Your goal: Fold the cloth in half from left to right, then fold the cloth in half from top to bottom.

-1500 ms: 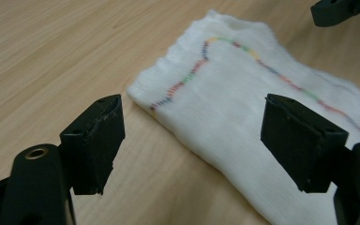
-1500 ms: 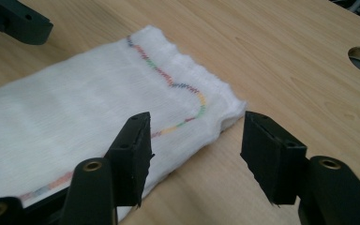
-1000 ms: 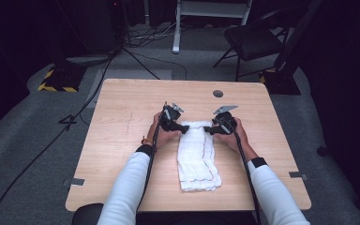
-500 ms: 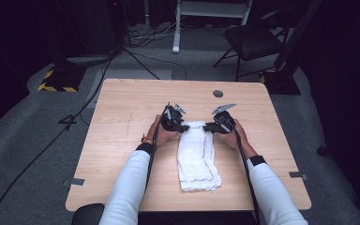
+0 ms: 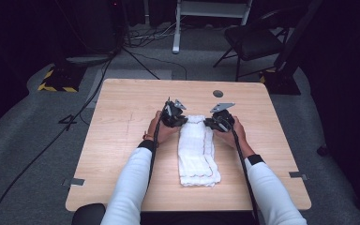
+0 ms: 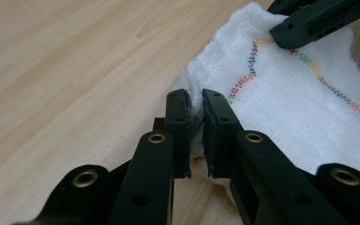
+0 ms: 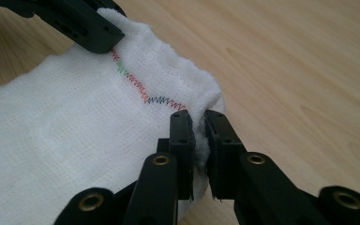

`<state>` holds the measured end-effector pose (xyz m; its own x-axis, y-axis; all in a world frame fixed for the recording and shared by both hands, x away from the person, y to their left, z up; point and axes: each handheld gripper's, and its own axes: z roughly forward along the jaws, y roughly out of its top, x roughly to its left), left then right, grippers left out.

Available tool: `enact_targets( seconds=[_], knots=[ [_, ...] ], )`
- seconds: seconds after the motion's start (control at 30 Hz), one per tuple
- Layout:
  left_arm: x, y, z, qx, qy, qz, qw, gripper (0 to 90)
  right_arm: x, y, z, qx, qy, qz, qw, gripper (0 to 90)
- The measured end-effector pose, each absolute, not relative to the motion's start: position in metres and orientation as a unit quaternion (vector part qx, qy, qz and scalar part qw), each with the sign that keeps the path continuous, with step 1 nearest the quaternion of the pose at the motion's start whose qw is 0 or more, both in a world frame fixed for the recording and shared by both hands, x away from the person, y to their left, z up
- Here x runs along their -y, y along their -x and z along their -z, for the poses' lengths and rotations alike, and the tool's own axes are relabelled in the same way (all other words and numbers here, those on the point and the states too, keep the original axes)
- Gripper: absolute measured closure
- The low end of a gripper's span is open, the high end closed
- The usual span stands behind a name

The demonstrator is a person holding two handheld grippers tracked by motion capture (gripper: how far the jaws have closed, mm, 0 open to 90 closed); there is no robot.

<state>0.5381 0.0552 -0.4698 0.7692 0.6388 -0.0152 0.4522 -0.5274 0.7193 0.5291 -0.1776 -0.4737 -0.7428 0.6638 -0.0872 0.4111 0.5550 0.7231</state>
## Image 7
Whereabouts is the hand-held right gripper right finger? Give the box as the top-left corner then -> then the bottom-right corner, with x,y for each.
204,110 -> 329,225

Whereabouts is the white cloth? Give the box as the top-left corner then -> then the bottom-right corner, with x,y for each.
0,7 -> 226,225

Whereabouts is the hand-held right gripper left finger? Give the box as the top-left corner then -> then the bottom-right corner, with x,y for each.
121,109 -> 197,225

